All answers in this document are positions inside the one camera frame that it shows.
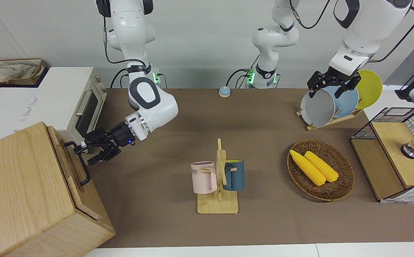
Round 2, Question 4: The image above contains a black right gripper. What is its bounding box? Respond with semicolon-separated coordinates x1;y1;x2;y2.
74;121;136;166

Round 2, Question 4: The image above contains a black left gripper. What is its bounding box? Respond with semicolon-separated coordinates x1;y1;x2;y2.
307;67;361;98

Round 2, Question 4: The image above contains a wooden drawer with black handle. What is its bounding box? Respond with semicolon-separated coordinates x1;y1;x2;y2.
46;125;101;220

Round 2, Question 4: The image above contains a grey plate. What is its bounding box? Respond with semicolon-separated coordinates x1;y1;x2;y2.
300;88;336;127

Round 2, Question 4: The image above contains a light blue plate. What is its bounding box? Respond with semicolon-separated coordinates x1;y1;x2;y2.
326;86;359;118

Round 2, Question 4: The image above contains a wooden dish rack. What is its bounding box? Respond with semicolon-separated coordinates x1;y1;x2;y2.
296;107;364;131

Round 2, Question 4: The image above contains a yellow plate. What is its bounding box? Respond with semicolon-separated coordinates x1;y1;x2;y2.
356;70;383;110

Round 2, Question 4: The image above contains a white toaster oven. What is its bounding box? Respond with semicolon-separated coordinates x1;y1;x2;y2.
14;67;107;147

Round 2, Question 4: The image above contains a light wooden cabinet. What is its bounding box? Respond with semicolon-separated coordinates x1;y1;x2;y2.
0;121;116;257

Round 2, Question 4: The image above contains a yellow corn cob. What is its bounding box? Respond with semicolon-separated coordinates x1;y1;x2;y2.
290;150;327;186
304;151;339;183

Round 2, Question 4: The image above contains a brown wicker basket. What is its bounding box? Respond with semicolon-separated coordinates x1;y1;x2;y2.
287;140;355;202

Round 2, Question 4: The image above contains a brown woven storage basket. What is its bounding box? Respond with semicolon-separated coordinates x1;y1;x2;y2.
0;58;47;86

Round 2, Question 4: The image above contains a metal cup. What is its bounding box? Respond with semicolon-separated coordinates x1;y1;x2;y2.
401;140;414;159

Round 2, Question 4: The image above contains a beige cloth bag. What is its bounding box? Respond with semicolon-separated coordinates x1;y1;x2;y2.
0;61;40;83

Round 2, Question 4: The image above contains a pink mug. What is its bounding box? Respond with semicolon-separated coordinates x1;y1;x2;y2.
191;161;217;194

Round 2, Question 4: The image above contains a dark blue mug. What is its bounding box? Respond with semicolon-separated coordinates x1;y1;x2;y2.
223;159;245;191

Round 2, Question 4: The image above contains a wooden mug tree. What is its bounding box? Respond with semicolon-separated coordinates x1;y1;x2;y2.
197;138;239;215

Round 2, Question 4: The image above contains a brown table mat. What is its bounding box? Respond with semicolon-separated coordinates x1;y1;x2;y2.
86;87;414;248

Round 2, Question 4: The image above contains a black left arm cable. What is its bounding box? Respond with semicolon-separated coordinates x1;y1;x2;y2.
290;0;414;64

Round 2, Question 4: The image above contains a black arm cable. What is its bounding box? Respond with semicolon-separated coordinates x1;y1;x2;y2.
102;16;147;66
290;0;414;64

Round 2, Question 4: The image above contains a wooden wire grid shelf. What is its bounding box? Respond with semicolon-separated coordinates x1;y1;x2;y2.
350;107;414;204

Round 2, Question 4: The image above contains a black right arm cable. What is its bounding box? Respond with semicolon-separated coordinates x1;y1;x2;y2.
102;16;147;66

